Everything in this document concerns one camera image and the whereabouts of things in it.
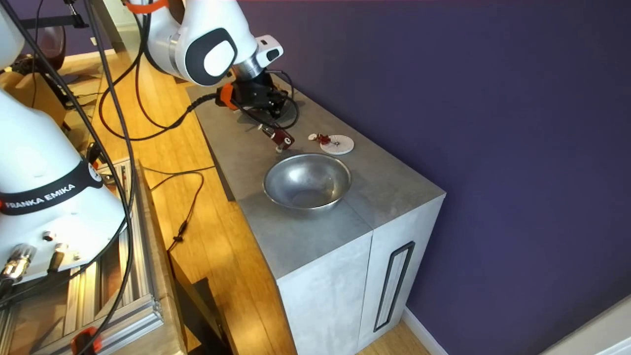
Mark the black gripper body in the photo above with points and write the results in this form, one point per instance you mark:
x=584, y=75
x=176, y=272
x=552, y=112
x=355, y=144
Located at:
x=259, y=94

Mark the red trailer toy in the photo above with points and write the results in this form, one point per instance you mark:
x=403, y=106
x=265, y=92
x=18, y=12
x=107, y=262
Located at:
x=282, y=140

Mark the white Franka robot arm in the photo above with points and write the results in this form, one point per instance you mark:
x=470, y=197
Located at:
x=46, y=189

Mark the small red toy piece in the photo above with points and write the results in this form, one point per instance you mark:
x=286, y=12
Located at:
x=322, y=138

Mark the metal bowl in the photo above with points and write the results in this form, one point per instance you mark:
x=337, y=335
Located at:
x=306, y=181

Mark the small white disc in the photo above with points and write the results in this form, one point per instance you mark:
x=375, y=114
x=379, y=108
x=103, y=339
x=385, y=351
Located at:
x=339, y=144

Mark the grey concrete-look cabinet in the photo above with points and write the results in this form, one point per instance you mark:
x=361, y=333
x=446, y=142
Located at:
x=316, y=236

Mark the dark chair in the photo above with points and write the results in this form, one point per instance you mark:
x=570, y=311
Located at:
x=50, y=45

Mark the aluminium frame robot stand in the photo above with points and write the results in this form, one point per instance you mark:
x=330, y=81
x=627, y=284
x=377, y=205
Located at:
x=140, y=262

